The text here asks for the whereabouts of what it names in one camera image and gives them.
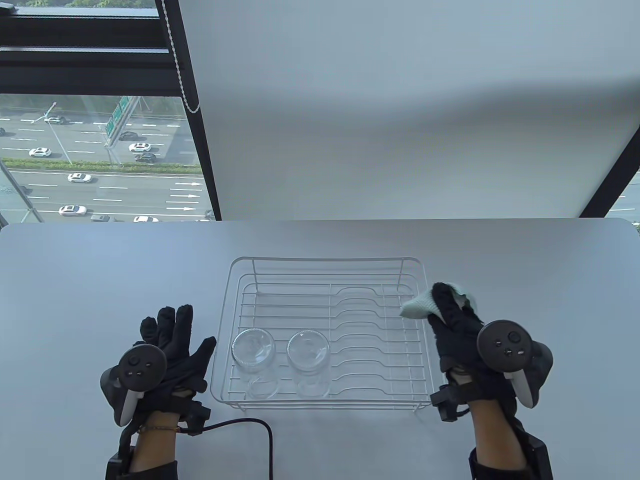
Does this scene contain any person's left hand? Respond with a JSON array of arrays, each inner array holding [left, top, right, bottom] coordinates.
[[134, 304, 217, 415]]

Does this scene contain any black slanted window bar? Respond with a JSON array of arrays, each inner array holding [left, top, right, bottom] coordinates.
[[580, 145, 640, 219]]

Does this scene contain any person's left forearm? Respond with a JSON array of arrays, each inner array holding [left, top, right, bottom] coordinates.
[[129, 411, 180, 480]]

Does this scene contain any clear glass water cup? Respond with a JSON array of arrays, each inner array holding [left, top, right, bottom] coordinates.
[[231, 328, 278, 401], [287, 330, 332, 399]]

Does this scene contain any person's right hand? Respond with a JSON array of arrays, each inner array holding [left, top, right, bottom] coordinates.
[[429, 282, 521, 405]]

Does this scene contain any person's right forearm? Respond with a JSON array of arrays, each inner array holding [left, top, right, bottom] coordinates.
[[470, 400, 531, 480]]

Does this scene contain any white wire dish rack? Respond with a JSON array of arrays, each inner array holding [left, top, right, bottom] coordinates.
[[210, 257, 440, 413]]

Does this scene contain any green highway sign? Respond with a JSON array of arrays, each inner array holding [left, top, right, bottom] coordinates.
[[105, 96, 133, 146]]

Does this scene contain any white roller blind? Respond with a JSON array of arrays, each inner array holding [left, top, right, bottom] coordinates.
[[176, 0, 640, 221]]

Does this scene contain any dark grey handheld controller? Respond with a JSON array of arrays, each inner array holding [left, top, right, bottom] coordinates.
[[100, 345, 168, 427], [476, 320, 555, 410]]

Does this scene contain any white bead chain cord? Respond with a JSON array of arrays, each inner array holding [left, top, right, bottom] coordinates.
[[160, 0, 201, 114]]

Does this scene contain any green fish scale cleaning cloth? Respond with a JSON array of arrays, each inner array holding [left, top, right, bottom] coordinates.
[[399, 282, 473, 321]]

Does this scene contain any black window frame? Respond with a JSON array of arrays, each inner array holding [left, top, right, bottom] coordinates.
[[0, 0, 222, 222]]

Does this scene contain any black cable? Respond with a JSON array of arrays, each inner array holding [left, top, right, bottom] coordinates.
[[177, 419, 274, 480]]

